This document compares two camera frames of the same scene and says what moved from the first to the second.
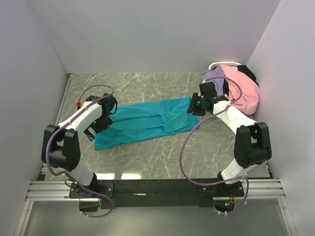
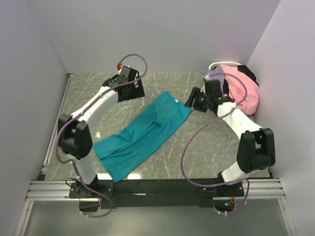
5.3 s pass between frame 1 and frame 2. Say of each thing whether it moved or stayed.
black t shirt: stayed
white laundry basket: stayed
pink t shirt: stayed
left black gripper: moved
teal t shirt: moved
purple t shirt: stayed
